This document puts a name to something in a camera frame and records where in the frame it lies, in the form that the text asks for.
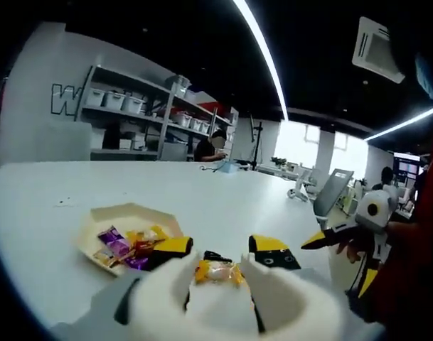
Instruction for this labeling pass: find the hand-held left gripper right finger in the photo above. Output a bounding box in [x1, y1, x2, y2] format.
[247, 233, 303, 334]

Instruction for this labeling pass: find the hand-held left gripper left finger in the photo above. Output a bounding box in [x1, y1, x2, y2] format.
[54, 236, 195, 331]

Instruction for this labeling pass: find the small brown snack packet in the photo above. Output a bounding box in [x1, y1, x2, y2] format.
[92, 247, 118, 269]

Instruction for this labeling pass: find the purple snack packet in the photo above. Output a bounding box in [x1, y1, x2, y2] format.
[124, 254, 150, 271]
[96, 228, 131, 257]

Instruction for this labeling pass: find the small black packet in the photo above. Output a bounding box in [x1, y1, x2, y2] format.
[203, 249, 234, 264]

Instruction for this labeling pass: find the cream plastic container tray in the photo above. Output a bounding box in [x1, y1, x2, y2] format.
[73, 202, 184, 278]

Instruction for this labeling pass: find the person's right hand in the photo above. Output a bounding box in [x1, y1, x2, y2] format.
[336, 232, 372, 264]

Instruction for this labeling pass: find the grey office chair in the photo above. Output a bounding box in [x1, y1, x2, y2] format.
[314, 168, 356, 218]

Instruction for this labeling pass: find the person's red shirt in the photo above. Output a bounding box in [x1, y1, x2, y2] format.
[358, 148, 433, 320]

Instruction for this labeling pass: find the lit computer monitor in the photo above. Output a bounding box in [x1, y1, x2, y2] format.
[392, 151, 430, 180]

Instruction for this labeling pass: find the small white device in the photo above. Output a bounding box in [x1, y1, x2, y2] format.
[286, 174, 311, 202]

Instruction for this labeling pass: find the ceiling light strip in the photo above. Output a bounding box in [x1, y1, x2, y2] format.
[232, 0, 291, 121]
[364, 102, 433, 142]

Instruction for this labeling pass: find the light blue mask pack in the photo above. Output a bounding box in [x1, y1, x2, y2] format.
[215, 160, 239, 175]

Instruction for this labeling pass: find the black tripod stand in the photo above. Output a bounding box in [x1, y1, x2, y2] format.
[249, 112, 266, 171]

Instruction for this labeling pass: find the person's blue face mask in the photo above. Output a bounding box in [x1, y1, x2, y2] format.
[414, 51, 433, 106]

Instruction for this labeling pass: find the ceiling air conditioner vent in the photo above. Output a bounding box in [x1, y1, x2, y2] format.
[351, 16, 406, 85]

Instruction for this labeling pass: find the black bag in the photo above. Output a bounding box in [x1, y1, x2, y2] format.
[102, 124, 122, 152]

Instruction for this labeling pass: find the white partition panel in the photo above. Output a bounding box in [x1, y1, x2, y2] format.
[41, 120, 93, 161]

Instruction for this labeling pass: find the grey metal shelving unit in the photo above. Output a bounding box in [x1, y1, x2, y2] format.
[75, 64, 238, 163]

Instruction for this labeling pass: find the large white storage bin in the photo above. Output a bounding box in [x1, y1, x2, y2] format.
[85, 87, 105, 107]
[102, 91, 125, 111]
[122, 94, 146, 114]

